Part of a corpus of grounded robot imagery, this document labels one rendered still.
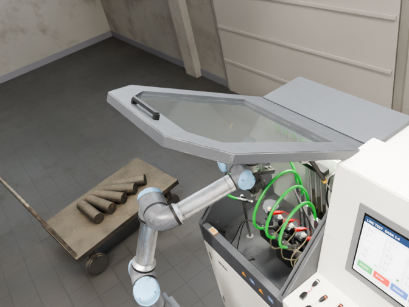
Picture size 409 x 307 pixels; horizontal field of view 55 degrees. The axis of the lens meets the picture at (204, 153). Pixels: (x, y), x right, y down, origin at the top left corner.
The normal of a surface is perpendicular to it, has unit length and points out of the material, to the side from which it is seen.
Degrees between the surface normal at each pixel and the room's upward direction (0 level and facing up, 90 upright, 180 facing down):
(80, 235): 0
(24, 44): 90
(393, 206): 76
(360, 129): 0
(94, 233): 0
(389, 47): 90
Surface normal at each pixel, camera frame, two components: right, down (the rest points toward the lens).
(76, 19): 0.57, 0.40
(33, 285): -0.20, -0.78
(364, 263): -0.83, 0.27
